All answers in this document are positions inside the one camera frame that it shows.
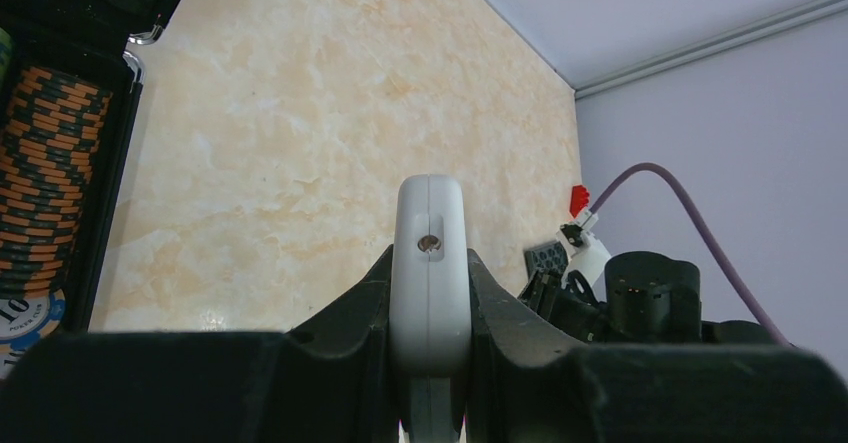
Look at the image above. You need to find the red toy brick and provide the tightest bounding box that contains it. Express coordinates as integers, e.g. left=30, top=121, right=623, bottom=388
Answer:
left=569, top=184, right=591, bottom=219

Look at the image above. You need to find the black poker chip case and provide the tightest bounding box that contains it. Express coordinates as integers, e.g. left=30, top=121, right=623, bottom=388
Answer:
left=1, top=0, right=181, bottom=377

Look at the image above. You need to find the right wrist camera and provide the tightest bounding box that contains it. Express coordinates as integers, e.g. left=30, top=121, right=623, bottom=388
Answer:
left=556, top=208, right=611, bottom=288

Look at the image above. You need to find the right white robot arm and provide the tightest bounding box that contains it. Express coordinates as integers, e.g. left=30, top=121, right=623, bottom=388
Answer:
left=519, top=251, right=777, bottom=345

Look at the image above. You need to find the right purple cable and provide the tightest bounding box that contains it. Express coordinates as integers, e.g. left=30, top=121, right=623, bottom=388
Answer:
left=588, top=162, right=793, bottom=349

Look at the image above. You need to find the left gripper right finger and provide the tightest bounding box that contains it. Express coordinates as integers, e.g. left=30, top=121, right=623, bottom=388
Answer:
left=465, top=251, right=847, bottom=442

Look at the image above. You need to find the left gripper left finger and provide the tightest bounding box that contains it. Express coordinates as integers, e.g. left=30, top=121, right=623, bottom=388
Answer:
left=1, top=251, right=399, bottom=442

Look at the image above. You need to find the white remote control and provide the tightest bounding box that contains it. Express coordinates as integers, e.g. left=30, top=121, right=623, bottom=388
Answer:
left=389, top=174, right=472, bottom=442

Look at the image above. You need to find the dark grey studded baseplate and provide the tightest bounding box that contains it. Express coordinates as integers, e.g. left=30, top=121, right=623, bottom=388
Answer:
left=523, top=240, right=568, bottom=279

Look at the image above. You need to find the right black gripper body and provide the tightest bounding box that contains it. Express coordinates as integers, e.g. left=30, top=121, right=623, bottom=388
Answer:
left=519, top=270, right=610, bottom=342

